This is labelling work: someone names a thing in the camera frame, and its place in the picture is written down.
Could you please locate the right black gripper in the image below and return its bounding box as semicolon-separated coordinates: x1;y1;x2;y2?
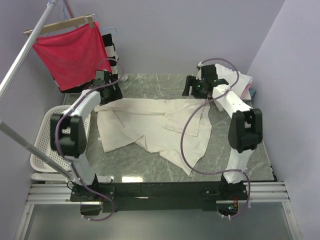
182;76;208;100

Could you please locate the cream white t shirt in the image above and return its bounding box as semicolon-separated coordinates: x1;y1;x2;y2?
94;98;212;176

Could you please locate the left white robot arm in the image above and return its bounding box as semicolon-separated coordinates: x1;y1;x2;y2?
50;70;123;201

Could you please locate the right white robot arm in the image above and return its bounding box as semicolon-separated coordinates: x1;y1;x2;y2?
182;63;263;200

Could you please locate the folded white t shirt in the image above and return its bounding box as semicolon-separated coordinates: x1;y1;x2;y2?
212;63;253;98

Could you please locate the black white striped cloth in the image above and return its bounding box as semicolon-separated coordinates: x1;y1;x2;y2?
60;33;119;94

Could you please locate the red hanging towel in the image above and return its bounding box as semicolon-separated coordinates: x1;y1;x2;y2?
32;22;112;92

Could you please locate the folded blue t shirt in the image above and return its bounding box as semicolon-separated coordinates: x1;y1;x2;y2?
246;87;257;101

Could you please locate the wooden clip hanger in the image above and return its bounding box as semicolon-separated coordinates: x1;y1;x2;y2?
39;14;96;35

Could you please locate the white plastic laundry basket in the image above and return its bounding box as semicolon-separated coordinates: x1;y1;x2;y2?
29;104;91;173

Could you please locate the silver clothes rack pole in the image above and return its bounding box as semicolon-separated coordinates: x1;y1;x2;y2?
0;0;58;100

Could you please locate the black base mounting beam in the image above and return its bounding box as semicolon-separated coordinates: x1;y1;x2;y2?
70;181;249;216

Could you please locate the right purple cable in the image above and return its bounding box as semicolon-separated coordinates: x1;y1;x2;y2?
179;58;252;221

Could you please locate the purple cable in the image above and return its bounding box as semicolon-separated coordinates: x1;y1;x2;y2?
56;58;123;222
179;58;252;221

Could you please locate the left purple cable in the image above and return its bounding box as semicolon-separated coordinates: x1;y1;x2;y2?
56;58;123;222

